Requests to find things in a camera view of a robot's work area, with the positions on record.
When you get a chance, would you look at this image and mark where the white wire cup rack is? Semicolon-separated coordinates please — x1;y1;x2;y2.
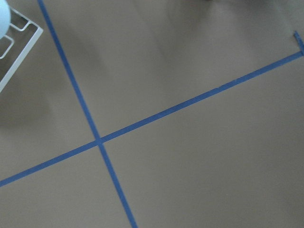
0;8;43;91

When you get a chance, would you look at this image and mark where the blue pastel cup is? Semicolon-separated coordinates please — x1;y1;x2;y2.
0;0;11;38

